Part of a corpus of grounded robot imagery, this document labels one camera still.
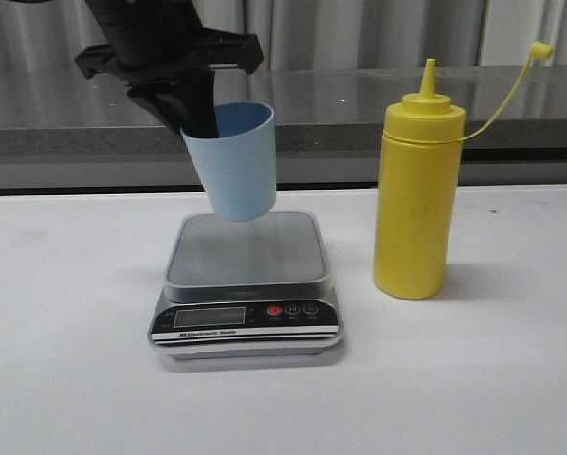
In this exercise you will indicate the yellow squeeze bottle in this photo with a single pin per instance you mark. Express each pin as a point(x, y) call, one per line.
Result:
point(421, 147)

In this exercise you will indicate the light blue plastic cup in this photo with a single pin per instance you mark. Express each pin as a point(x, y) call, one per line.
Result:
point(237, 169)

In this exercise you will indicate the grey pleated curtain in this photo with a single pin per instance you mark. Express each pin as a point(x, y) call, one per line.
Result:
point(315, 35)

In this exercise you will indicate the silver electronic kitchen scale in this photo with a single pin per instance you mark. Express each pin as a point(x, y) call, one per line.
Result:
point(255, 288)

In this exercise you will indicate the grey stone counter ledge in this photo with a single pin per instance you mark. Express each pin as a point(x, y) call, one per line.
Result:
point(60, 132)

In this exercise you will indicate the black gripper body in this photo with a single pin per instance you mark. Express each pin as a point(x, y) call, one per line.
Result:
point(164, 42)

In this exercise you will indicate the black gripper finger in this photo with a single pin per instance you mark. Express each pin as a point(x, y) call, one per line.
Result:
point(160, 100)
point(199, 119)

